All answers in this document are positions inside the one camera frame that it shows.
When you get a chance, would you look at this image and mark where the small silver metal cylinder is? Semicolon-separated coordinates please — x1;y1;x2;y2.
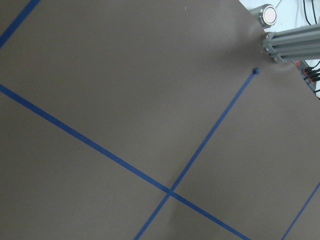
249;4;278;29

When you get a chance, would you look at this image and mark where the aluminium frame post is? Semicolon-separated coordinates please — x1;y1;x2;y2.
261;24;320;63

